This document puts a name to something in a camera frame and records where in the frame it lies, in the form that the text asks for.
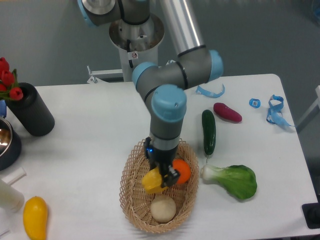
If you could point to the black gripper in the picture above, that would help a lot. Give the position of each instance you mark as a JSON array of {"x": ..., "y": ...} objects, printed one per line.
[{"x": 161, "y": 161}]

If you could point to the yellow bell pepper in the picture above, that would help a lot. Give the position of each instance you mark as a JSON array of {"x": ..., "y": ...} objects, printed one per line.
[{"x": 152, "y": 182}]

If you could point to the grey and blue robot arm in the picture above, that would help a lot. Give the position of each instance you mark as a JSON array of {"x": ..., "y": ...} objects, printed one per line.
[{"x": 162, "y": 58}]

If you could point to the woven wicker basket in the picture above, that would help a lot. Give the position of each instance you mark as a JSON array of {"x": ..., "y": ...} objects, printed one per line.
[{"x": 136, "y": 203}]

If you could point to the orange fruit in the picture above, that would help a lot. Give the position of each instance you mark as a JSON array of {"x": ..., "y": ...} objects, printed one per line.
[{"x": 184, "y": 170}]

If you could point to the beige round bun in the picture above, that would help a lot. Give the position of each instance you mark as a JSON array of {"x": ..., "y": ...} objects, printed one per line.
[{"x": 163, "y": 208}]

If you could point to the dark green cucumber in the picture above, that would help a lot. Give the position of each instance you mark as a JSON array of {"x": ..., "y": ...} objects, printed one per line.
[{"x": 209, "y": 132}]

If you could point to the green bok choy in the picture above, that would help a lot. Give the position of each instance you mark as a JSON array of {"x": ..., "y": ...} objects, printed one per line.
[{"x": 238, "y": 180}]

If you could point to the magenta sweet potato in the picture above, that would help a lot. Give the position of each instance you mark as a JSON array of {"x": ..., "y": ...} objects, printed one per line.
[{"x": 226, "y": 113}]

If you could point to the curved blue tape strip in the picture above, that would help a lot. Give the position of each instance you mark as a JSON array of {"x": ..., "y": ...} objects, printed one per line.
[{"x": 201, "y": 91}]

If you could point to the small blue tape roll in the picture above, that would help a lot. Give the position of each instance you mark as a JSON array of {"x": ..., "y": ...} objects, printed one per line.
[{"x": 254, "y": 103}]

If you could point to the yellow mango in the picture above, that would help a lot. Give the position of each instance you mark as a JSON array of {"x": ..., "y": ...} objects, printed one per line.
[{"x": 35, "y": 217}]

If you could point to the black cylindrical vase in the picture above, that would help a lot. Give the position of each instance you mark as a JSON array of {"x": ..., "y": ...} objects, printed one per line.
[{"x": 32, "y": 112}]

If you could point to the white plastic bottle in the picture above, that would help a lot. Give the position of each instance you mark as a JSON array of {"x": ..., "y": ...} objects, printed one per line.
[{"x": 10, "y": 199}]

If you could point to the dark metal bowl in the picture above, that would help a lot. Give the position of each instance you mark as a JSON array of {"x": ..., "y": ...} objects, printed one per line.
[{"x": 10, "y": 144}]

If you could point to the black device at table edge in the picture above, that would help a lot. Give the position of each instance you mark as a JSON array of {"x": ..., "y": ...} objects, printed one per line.
[{"x": 311, "y": 212}]

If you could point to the red tulip bouquet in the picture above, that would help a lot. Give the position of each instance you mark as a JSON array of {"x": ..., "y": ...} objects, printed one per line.
[{"x": 9, "y": 87}]

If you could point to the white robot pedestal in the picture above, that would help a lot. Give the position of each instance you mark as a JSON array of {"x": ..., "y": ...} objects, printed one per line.
[{"x": 136, "y": 44}]

